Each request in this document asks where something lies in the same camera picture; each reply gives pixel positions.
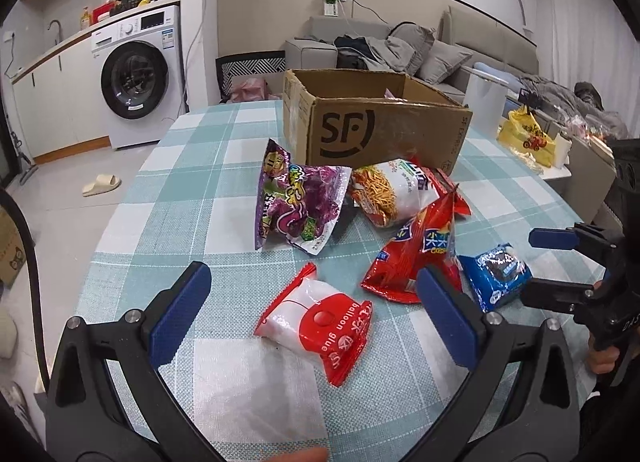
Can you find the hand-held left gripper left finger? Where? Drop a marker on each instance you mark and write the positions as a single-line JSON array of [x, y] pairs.
[[180, 312]]

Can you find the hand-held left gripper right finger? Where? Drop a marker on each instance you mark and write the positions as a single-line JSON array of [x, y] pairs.
[[450, 322]]

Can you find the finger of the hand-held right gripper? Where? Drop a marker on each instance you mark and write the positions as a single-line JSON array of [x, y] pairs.
[[552, 239], [555, 294]]

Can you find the blue cookie packet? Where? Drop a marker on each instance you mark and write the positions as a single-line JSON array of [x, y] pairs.
[[495, 272]]

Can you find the red crisp bag blue label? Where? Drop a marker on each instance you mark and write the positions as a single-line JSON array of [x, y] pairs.
[[410, 262]]

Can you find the red and white packet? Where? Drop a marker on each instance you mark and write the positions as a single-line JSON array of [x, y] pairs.
[[310, 327]]

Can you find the white red-edged noodle snack bag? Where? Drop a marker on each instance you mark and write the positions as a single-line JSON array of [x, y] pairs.
[[390, 192]]

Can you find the purple snack bag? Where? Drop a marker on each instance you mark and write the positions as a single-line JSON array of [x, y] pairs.
[[295, 202]]

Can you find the brown cardboard box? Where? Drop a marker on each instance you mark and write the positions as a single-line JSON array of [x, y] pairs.
[[390, 137]]

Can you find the person's right hand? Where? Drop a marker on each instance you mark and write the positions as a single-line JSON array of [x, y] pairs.
[[602, 358]]

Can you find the person's left hand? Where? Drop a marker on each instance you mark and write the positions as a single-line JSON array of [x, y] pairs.
[[307, 456]]

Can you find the white paper box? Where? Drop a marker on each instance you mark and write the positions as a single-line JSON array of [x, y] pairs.
[[560, 149]]

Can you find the yellow plastic bag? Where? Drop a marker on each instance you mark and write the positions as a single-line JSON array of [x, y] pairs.
[[525, 137]]

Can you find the teal checked tablecloth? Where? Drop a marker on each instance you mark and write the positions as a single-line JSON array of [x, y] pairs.
[[200, 202]]

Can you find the grey coat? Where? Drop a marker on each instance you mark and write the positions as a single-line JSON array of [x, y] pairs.
[[560, 97]]

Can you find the beige slipper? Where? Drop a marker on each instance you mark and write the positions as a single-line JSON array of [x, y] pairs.
[[102, 185]]

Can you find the white electric kettle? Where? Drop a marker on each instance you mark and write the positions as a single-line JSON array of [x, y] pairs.
[[485, 97]]

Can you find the open cardboard box with print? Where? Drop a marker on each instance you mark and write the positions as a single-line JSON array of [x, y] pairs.
[[12, 252]]

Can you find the grey pillow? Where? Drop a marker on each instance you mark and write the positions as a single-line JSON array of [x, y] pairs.
[[412, 47], [445, 62]]

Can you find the white washing machine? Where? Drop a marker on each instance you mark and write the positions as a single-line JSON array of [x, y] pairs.
[[135, 82]]

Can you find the pink cloth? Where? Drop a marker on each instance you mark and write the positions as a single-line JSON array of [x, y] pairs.
[[255, 89]]

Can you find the white kitchen counter cabinet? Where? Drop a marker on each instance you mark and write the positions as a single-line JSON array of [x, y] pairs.
[[60, 102]]

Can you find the black white patterned chair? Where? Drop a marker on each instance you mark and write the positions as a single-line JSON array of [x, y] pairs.
[[245, 64]]

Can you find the pile of clothes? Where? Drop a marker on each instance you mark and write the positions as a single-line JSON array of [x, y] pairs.
[[360, 54]]

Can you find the grey sofa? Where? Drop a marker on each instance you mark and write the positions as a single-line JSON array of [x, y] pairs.
[[310, 47]]

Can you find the yellow bottle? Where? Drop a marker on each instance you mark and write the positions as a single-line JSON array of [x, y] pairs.
[[86, 19]]

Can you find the metal kitchen faucet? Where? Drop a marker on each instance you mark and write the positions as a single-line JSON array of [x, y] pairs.
[[56, 29]]

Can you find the red box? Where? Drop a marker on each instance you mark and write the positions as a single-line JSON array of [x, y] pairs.
[[104, 11]]

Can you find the white wall control panel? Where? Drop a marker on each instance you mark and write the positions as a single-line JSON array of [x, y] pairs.
[[332, 2]]

